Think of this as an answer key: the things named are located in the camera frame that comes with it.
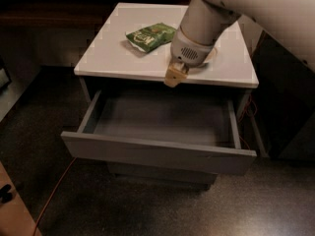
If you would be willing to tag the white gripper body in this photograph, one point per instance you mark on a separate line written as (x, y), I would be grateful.
(187, 52)

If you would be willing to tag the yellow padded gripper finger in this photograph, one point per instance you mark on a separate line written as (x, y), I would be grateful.
(175, 74)

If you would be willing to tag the green jalapeno chip bag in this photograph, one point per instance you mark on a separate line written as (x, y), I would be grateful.
(149, 38)

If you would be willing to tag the grey top drawer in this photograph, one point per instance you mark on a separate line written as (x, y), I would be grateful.
(166, 129)

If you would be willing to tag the grey drawer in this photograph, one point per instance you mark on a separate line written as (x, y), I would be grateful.
(166, 129)
(179, 175)

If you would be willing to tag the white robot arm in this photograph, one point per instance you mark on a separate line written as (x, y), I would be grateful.
(291, 23)

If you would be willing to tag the grey drawer cabinet white top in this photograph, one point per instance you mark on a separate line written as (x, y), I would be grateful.
(111, 64)

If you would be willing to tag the grey bottom drawer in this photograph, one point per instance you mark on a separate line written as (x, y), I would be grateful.
(179, 175)

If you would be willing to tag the beige paper bowl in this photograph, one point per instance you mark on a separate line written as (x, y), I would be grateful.
(210, 57)

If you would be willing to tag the dark wooden shelf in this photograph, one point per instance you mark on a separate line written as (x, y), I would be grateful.
(64, 14)

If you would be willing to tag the black clip on board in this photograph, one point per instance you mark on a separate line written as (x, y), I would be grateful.
(5, 195)

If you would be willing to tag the tan wooden board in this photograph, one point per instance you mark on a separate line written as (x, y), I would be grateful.
(15, 218)

